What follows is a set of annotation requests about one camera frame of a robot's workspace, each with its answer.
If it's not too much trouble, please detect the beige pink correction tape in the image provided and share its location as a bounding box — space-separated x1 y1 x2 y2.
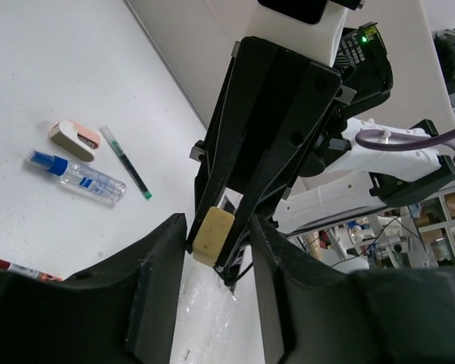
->
48 119 100 163

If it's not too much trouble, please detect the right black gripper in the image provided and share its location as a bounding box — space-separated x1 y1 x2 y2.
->
189 22 395 198

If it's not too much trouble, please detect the blue capped spray bottle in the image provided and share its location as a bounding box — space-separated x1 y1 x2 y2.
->
25 149 127 206

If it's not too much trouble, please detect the small beige eraser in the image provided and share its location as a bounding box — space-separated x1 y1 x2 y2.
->
193 206 235 268

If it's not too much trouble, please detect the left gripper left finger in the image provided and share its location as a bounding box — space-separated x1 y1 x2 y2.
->
0 213 186 363

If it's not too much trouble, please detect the red pen with white cap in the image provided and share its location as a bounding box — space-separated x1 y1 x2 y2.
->
0 259 62 281

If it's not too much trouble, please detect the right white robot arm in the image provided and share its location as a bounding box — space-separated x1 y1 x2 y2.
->
187 1 455 286

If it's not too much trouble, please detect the green ink pen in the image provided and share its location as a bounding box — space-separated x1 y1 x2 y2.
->
99 125 152 200

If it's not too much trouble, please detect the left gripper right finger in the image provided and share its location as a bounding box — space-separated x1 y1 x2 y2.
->
250 216 455 363

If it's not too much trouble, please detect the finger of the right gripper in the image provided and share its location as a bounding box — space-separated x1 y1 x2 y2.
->
187 36 276 253
218 61 341 287

